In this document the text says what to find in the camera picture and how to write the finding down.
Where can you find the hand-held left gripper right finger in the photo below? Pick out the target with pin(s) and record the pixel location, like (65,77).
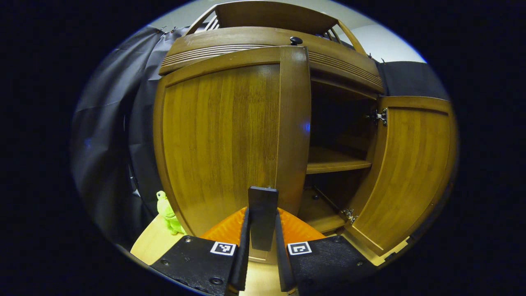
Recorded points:
(282,263)

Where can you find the wooden shoe cabinet door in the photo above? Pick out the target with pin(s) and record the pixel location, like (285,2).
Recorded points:
(222,144)
(411,172)

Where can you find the green plush toy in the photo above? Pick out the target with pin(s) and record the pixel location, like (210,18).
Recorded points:
(167,213)

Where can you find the wooden ribbed drawer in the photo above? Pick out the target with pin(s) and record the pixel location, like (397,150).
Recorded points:
(246,39)

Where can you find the metal door hinge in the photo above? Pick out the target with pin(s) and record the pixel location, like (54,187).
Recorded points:
(350,214)
(380,117)

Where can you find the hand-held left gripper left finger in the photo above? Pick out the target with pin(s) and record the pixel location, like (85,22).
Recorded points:
(243,255)

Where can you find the wooden inner shelf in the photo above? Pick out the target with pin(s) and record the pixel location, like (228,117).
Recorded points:
(333,162)

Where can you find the black round drawer knob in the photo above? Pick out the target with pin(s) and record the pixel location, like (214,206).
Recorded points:
(296,40)

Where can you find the black backdrop cloth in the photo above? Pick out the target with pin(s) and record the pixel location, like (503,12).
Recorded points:
(102,144)

